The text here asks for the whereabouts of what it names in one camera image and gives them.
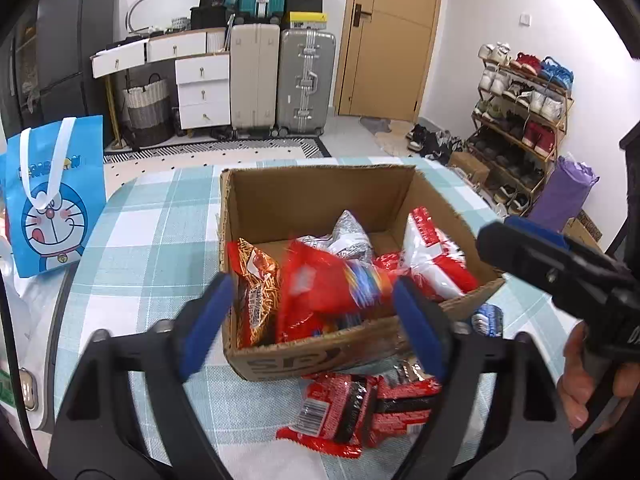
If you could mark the white purple-edged snack packet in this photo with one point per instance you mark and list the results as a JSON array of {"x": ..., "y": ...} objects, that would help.
[{"x": 350, "y": 237}]

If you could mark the woven laundry basket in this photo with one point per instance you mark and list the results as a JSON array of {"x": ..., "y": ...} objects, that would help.
[{"x": 147, "y": 110}]

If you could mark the pile of shoes on floor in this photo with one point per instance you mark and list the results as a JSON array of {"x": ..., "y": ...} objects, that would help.
[{"x": 432, "y": 142}]

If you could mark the blue cartoon gift bag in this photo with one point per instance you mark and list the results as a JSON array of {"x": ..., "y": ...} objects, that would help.
[{"x": 55, "y": 200}]

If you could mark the grey refrigerator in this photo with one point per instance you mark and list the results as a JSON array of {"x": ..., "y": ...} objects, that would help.
[{"x": 75, "y": 45}]

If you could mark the grey door mat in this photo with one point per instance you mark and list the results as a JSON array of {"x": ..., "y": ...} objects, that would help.
[{"x": 376, "y": 125}]

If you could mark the beige suitcase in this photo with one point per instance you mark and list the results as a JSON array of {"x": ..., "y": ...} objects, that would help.
[{"x": 255, "y": 80}]

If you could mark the white red-print snack packet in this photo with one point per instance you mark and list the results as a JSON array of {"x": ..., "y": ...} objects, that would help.
[{"x": 435, "y": 255}]

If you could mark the person's right hand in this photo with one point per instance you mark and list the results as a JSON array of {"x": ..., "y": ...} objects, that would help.
[{"x": 572, "y": 385}]

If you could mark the blue snack packet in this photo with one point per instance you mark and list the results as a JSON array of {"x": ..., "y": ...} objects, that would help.
[{"x": 487, "y": 320}]

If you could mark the wooden door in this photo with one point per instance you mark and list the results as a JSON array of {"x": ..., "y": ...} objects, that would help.
[{"x": 395, "y": 50}]

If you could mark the orange noodle snack packet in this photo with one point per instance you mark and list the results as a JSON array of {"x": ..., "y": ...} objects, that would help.
[{"x": 252, "y": 295}]

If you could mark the white light switch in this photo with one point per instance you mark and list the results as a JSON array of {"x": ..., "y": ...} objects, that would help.
[{"x": 525, "y": 19}]

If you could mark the dark glass cabinet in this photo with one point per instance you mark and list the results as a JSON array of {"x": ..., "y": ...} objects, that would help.
[{"x": 17, "y": 75}]

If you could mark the beige floor mat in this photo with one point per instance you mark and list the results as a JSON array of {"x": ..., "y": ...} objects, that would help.
[{"x": 395, "y": 144}]

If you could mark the red chip bag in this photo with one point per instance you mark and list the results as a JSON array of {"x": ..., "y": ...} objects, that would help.
[{"x": 320, "y": 290}]

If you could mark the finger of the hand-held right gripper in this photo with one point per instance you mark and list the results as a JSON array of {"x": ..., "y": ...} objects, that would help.
[
  {"x": 530, "y": 260},
  {"x": 542, "y": 232}
]

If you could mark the yellow black shoe box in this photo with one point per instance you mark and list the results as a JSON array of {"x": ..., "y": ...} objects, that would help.
[{"x": 305, "y": 21}]

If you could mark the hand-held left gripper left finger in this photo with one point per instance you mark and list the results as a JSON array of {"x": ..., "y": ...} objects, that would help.
[{"x": 205, "y": 330}]

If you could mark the white desk with drawers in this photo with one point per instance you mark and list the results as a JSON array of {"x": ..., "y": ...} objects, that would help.
[{"x": 200, "y": 85}]

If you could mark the red black snack packet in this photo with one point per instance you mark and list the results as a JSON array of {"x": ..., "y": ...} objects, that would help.
[
  {"x": 325, "y": 415},
  {"x": 405, "y": 405}
]

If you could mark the small brown cardboard box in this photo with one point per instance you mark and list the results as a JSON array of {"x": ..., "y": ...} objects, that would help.
[{"x": 467, "y": 167}]

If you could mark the patterned floor rug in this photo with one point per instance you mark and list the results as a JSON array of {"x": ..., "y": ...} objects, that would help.
[{"x": 225, "y": 149}]

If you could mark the rows of shoes on rack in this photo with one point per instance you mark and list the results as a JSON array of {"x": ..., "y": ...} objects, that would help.
[{"x": 520, "y": 105}]

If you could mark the silver suitcase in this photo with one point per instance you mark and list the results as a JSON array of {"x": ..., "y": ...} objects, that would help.
[{"x": 305, "y": 85}]

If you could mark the black storage box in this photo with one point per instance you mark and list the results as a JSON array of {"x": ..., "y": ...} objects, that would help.
[{"x": 210, "y": 18}]

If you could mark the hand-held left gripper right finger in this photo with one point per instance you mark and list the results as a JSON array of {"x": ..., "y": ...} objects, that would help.
[{"x": 422, "y": 330}]

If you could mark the wooden shoe rack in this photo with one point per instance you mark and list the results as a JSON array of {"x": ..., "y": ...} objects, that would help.
[{"x": 557, "y": 157}]

